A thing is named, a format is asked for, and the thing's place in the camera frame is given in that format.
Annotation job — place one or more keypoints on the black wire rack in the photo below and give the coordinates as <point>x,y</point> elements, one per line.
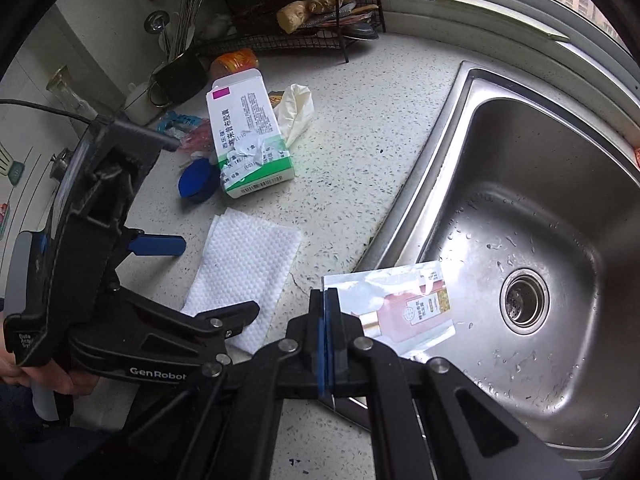
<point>277,25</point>

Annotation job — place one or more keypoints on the white paper towel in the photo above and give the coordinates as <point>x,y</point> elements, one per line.
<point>245,258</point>

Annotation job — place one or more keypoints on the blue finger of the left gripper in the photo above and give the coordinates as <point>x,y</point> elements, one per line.
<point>223,323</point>
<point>152,245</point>

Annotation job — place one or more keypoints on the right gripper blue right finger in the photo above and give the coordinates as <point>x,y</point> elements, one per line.
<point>336,343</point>

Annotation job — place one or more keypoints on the blue plastic lid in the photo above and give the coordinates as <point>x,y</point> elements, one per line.
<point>199,181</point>

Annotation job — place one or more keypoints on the black utensil holder mug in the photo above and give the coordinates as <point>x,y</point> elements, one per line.
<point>177,81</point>

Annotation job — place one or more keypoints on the small steel kettle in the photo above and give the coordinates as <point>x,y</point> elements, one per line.
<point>60,163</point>

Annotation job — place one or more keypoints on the small pink box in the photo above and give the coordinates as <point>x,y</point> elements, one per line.
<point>405,307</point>

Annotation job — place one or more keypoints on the blue pink cutlery wrapper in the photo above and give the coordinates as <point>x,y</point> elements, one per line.
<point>192,132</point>

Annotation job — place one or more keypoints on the steel strainer ladle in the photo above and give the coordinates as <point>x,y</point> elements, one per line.
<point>156,22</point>

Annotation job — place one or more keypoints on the person left hand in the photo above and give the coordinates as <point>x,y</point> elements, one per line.
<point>50,376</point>

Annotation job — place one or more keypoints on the ginger root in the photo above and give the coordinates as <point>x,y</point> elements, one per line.
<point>298,13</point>

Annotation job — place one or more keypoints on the stainless steel sink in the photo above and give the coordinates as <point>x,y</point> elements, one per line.
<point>530,205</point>

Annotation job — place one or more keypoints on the green white medicine box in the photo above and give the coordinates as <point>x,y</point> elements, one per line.
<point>250,151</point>

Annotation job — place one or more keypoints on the orange plastic cup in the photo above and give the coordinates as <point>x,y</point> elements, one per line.
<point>233,62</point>

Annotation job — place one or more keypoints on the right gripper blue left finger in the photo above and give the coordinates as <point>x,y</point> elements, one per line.
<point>316,339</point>

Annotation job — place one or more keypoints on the white ceramic pot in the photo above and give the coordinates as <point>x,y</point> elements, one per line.
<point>138,106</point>

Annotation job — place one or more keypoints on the white plastic glove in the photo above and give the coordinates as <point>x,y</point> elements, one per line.
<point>294,113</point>

